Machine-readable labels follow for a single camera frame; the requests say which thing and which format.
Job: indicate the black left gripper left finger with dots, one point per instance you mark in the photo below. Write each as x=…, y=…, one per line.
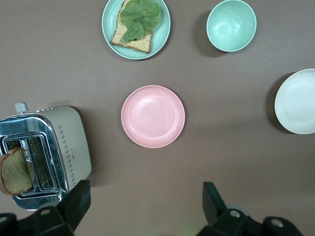
x=73, y=204

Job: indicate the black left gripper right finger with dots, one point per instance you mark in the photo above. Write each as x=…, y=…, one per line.
x=216, y=214

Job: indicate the pink shallow bowl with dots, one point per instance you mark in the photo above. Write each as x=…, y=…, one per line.
x=152, y=115

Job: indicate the beige and chrome toaster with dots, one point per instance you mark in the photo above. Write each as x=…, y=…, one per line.
x=71, y=137

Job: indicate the bread slice in toaster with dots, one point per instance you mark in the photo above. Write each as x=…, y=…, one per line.
x=14, y=172

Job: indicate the beige shallow bowl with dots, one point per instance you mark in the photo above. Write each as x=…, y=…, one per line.
x=297, y=103

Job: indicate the bread slice under lettuce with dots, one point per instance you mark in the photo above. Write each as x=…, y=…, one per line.
x=137, y=44

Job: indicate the green plate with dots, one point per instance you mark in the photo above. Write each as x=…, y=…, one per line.
x=160, y=41

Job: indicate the green deep bowl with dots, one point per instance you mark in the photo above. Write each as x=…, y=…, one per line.
x=231, y=27

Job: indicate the green lettuce leaf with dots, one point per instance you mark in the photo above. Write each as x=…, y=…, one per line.
x=140, y=14

